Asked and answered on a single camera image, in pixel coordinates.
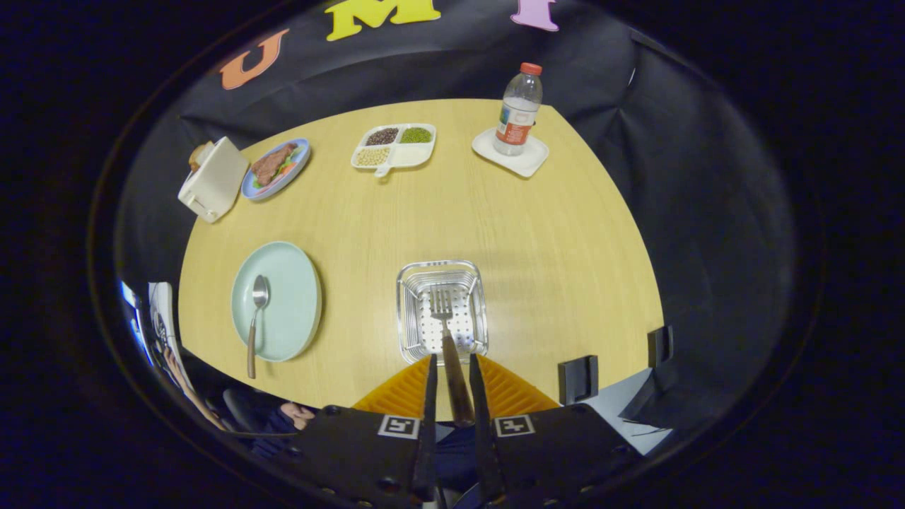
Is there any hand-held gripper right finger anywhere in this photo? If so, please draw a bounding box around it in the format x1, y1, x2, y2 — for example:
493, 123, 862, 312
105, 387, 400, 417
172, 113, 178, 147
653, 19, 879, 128
468, 353, 641, 509

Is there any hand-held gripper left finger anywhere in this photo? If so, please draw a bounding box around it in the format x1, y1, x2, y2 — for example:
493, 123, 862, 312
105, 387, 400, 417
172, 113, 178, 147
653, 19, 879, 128
286, 353, 440, 509

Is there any wooden handled fork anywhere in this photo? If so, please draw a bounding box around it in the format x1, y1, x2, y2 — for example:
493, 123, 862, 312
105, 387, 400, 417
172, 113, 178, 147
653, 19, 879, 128
428, 286, 476, 428

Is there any wooden handled spoon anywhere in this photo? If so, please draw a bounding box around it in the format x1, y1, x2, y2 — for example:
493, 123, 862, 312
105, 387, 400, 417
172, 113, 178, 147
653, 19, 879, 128
246, 274, 271, 380

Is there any perforated metal basket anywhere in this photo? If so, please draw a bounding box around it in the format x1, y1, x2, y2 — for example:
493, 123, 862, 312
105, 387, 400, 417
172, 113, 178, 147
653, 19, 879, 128
396, 259, 490, 366

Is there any black table clamp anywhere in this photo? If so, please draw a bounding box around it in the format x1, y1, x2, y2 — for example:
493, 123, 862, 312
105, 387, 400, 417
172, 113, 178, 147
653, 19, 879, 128
558, 355, 600, 406
648, 324, 675, 368

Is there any pale green plate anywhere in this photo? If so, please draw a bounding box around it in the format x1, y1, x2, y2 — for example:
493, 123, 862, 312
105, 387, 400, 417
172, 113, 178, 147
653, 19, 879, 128
230, 241, 323, 363

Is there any dark office chair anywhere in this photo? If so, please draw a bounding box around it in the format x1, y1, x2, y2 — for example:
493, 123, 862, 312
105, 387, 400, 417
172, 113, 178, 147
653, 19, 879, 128
223, 385, 284, 433

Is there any white square coaster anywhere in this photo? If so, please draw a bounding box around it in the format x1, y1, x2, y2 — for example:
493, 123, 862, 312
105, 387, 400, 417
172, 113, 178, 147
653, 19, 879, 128
472, 127, 550, 178

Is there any white divided bean tray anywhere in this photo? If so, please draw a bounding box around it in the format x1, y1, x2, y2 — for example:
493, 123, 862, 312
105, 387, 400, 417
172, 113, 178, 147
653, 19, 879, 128
351, 123, 437, 177

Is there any white side desk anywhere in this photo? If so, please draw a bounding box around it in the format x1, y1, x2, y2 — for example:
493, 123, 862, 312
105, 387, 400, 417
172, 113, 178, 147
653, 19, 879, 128
148, 281, 188, 386

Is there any blue plate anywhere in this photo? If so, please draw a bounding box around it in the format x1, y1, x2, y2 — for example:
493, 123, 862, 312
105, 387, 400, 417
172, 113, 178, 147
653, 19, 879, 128
241, 138, 312, 201

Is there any cooked steak with vegetables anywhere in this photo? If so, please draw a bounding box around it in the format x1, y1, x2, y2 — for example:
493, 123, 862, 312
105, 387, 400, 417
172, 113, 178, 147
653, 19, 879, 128
252, 143, 299, 187

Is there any clear bottle with red cap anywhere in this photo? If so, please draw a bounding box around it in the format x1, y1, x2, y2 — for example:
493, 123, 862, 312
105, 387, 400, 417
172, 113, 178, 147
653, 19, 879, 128
494, 62, 544, 156

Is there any computer monitor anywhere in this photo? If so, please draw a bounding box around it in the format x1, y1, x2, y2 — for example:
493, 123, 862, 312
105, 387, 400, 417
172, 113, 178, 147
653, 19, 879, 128
119, 281, 153, 361

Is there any white toaster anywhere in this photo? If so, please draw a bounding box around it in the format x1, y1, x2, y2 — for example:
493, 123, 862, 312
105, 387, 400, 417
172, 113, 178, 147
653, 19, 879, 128
177, 136, 250, 224

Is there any black backdrop cloth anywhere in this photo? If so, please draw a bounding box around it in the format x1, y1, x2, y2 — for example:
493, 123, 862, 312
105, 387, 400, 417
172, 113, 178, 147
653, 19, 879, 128
113, 0, 796, 453

